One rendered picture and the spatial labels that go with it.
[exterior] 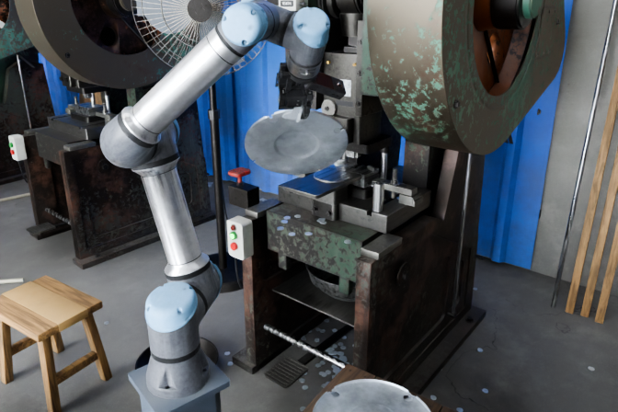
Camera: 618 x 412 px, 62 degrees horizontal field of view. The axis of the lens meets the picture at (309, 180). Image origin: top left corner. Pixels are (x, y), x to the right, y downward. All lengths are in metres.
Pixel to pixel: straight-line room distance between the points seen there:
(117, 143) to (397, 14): 0.64
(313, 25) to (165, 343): 0.77
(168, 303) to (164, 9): 1.39
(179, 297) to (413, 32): 0.79
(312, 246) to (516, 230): 1.43
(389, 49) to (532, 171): 1.66
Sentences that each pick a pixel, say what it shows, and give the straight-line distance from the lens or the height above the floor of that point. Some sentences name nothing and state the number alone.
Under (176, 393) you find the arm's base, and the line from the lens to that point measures 1.32.
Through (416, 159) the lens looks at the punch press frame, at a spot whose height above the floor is 0.80.
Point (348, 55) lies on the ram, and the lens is 1.63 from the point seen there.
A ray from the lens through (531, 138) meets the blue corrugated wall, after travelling 2.70.
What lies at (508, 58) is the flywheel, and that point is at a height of 1.16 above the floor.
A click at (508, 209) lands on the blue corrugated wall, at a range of 2.81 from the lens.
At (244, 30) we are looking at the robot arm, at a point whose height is 1.27.
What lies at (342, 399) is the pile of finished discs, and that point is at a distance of 1.38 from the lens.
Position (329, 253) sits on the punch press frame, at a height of 0.57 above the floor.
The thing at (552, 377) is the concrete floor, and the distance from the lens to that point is 2.24.
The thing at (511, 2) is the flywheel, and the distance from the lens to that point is 1.42.
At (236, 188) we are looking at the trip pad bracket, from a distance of 1.82.
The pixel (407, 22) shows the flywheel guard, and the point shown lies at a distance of 1.15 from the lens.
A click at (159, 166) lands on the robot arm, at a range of 1.24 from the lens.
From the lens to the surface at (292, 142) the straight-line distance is 1.44.
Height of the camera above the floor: 1.32
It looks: 19 degrees down
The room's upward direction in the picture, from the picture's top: straight up
